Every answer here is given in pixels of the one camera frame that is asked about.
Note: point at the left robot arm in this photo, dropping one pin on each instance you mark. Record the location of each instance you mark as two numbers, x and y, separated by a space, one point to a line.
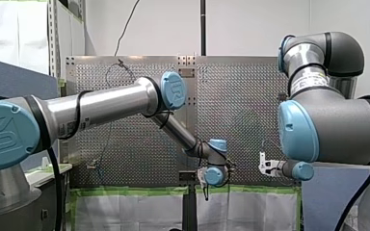
109 102

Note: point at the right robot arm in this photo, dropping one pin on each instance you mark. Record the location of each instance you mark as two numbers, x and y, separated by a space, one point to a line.
334 128

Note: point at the black upright pole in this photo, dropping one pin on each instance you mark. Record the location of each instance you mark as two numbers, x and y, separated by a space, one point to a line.
203 25

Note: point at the white metal shelf rack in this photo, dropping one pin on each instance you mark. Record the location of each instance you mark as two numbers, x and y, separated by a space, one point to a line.
67 35

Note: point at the grey cabinet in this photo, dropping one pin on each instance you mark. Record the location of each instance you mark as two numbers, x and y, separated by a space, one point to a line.
49 199

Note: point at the grey board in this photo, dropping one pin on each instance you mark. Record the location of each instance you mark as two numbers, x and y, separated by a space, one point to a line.
330 199

